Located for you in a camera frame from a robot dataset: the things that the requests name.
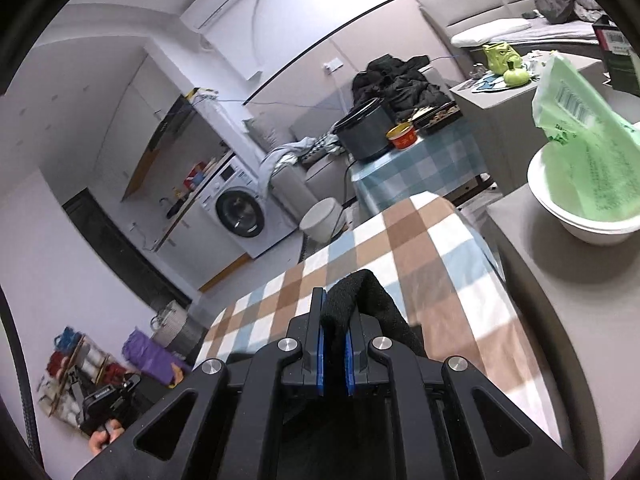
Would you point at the purple bag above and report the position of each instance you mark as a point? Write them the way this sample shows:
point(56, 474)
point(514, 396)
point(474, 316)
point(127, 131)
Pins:
point(151, 359)

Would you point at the grey sofa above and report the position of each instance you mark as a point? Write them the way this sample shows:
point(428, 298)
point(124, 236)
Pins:
point(298, 171)

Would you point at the kitchen counter cabinet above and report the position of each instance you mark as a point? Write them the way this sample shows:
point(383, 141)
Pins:
point(198, 248)

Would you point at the black food tray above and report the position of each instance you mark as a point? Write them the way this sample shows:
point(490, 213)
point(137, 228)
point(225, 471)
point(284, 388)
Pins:
point(428, 117)

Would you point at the white storage cabinet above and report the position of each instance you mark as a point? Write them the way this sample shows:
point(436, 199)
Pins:
point(504, 131)

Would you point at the orange round food tin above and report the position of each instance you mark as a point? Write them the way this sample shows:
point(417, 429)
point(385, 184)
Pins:
point(402, 136)

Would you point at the white plastic bowl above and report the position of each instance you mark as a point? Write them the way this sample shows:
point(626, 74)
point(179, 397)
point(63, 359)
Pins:
point(551, 187)

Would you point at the black knit sweater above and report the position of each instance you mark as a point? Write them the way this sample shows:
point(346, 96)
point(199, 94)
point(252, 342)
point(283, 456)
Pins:
point(361, 291)

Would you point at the person's left hand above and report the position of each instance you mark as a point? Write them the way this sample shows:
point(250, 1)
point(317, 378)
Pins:
point(99, 440)

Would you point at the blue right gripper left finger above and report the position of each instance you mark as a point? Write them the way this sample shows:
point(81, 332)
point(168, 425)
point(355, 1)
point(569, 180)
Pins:
point(306, 374)

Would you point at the green plastic bag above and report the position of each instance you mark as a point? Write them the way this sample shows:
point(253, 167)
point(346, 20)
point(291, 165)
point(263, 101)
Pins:
point(597, 149)

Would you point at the white washing machine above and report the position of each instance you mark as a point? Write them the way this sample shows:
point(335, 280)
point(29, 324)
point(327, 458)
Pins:
point(233, 199)

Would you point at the white bed pillow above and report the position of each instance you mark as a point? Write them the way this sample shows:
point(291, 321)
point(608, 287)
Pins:
point(484, 33)

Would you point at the woven laundry basket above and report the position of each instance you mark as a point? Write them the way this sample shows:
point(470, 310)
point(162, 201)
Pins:
point(176, 331)

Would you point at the green plush toy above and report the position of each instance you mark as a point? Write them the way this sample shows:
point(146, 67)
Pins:
point(505, 62)

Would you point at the white round stool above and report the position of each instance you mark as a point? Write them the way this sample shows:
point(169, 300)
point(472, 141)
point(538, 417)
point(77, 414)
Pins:
point(324, 220)

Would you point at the black rice cooker pot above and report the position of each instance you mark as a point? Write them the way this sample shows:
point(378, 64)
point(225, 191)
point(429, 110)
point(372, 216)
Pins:
point(363, 131)

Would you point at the wooden shoe rack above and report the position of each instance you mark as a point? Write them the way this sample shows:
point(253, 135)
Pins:
point(76, 368)

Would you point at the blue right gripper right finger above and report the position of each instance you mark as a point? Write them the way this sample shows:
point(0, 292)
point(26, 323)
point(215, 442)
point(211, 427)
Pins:
point(361, 371)

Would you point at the blue checkered side table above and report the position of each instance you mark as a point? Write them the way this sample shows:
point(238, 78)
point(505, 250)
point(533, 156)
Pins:
point(439, 163)

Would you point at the pile of black clothes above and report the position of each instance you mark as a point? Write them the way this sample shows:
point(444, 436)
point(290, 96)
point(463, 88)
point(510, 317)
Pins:
point(400, 85)

